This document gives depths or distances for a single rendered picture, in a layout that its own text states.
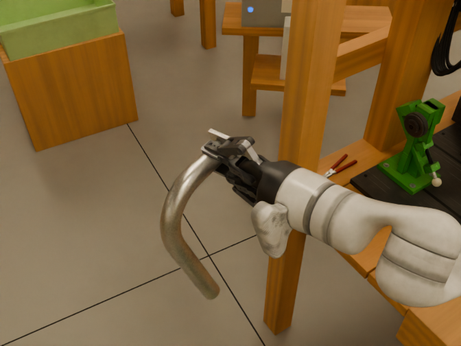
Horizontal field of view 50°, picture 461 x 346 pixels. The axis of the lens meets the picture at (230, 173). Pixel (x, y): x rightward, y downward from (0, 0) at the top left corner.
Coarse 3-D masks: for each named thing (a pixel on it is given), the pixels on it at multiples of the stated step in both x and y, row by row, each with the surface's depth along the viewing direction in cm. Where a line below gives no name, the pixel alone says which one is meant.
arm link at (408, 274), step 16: (400, 240) 51; (384, 256) 52; (400, 256) 51; (416, 256) 50; (432, 256) 49; (384, 272) 52; (400, 272) 50; (416, 272) 50; (432, 272) 49; (448, 272) 50; (384, 288) 52; (400, 288) 50; (416, 288) 50; (432, 288) 50; (448, 288) 53; (416, 304) 51; (432, 304) 51
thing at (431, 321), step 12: (456, 300) 127; (408, 312) 126; (420, 312) 124; (432, 312) 124; (444, 312) 124; (456, 312) 124; (408, 324) 128; (420, 324) 124; (432, 324) 122; (444, 324) 122; (456, 324) 122; (396, 336) 135; (408, 336) 130; (420, 336) 126; (432, 336) 121; (444, 336) 120; (456, 336) 120
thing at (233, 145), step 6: (228, 138) 68; (234, 138) 66; (240, 138) 65; (246, 138) 63; (252, 138) 63; (234, 144) 64; (240, 144) 63; (252, 144) 64; (222, 150) 66; (228, 150) 65; (234, 150) 64; (240, 150) 63
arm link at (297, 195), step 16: (288, 176) 61; (304, 176) 60; (320, 176) 60; (288, 192) 60; (304, 192) 58; (320, 192) 58; (256, 208) 57; (272, 208) 57; (288, 208) 59; (304, 208) 58; (256, 224) 58; (272, 224) 58; (288, 224) 61; (304, 224) 59; (272, 240) 60; (272, 256) 62
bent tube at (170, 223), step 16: (208, 160) 71; (192, 176) 69; (176, 192) 69; (192, 192) 70; (176, 208) 69; (160, 224) 71; (176, 224) 70; (176, 240) 71; (176, 256) 73; (192, 256) 75; (192, 272) 77; (208, 272) 81; (208, 288) 81
